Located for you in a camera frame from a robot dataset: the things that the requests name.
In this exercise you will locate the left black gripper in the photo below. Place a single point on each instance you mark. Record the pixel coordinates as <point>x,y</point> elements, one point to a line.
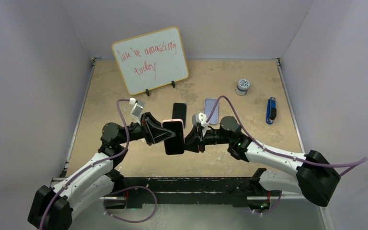
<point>155,134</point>

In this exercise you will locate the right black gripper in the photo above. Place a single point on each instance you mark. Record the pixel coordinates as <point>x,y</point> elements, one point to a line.
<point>191,143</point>

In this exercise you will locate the pink cased phone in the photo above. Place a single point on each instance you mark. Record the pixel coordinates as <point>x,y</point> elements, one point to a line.
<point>175,144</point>

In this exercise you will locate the black phone blue frame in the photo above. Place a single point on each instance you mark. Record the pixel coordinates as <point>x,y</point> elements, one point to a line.
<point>179,111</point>

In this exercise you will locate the lavender phone case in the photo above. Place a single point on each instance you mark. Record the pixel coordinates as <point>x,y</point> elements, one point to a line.
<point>211,109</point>

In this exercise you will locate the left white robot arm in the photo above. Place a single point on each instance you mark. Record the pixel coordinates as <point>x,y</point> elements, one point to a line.
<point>55,208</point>

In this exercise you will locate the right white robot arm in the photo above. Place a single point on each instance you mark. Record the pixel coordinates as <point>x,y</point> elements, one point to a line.
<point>310,175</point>

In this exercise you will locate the white dry-erase board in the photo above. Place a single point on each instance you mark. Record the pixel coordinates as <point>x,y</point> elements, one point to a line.
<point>151,60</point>

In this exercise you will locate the small white blue jar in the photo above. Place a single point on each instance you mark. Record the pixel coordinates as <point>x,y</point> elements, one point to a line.
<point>242,87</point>

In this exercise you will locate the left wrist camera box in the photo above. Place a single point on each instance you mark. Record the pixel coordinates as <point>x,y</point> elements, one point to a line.
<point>137,109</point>

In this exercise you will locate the black aluminium base frame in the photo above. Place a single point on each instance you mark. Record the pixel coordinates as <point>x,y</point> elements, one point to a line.
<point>134,192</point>

